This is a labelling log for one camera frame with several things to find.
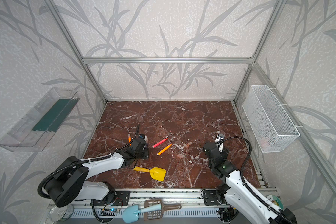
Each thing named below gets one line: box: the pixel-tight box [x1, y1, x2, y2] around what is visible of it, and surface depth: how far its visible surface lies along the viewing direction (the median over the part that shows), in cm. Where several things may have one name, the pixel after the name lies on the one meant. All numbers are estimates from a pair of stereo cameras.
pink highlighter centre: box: [152, 137, 169, 148], surface depth 97 cm
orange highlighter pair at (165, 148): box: [156, 143, 173, 156], surface depth 93 cm
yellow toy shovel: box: [133, 166, 167, 182], surface depth 83 cm
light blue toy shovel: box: [121, 203, 162, 224], surface depth 71 cm
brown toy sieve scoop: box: [143, 198, 182, 221], surface depth 71 cm
